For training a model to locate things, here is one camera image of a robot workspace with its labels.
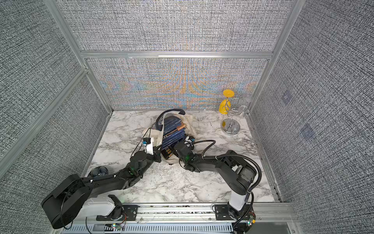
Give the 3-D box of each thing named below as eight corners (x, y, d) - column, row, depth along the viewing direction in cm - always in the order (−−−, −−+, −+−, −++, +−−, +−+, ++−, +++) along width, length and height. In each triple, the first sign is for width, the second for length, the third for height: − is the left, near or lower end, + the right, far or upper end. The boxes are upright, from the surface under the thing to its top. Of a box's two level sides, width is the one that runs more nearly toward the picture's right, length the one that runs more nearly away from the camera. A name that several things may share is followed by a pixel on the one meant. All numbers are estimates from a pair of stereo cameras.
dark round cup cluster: (93, 177, 88) (88, 174, 83) (96, 170, 91) (91, 165, 86) (109, 177, 88) (105, 174, 83) (112, 170, 91) (108, 165, 86)
